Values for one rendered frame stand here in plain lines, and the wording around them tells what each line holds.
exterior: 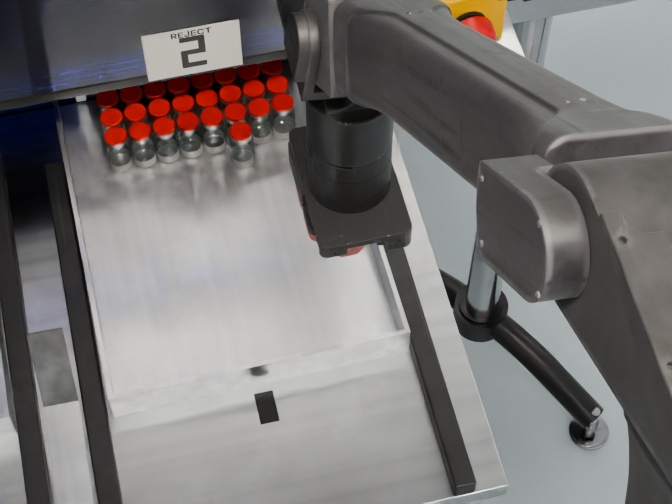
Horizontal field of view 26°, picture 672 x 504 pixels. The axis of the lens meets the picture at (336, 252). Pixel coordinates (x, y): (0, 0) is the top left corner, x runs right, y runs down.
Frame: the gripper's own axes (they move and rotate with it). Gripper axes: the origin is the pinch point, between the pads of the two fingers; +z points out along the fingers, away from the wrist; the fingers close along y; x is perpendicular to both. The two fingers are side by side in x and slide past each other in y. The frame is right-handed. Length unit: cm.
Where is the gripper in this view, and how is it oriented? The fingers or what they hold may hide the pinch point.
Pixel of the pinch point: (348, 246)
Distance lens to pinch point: 108.4
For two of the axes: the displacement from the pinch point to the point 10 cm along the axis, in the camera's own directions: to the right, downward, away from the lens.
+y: -2.4, -8.3, 5.0
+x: -9.7, 2.0, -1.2
